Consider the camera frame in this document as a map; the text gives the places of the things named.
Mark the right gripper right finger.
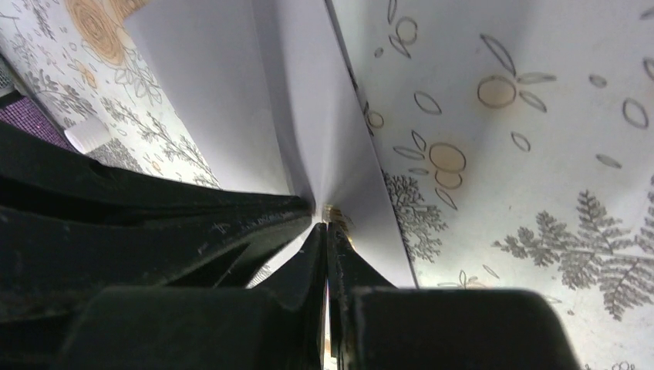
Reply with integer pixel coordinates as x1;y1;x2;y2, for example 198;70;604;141
326;223;579;369

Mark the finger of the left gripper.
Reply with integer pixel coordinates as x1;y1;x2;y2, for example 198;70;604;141
1;123;311;225
1;208;311;322

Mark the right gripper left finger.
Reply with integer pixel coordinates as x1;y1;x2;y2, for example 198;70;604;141
56;224;327;369

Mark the small white bottle cap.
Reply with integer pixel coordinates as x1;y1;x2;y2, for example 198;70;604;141
64;116;112;154

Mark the purple glitter microphone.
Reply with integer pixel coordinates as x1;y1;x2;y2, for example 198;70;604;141
1;94;76;153

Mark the floral table mat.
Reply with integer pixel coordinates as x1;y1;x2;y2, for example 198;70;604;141
1;1;653;369

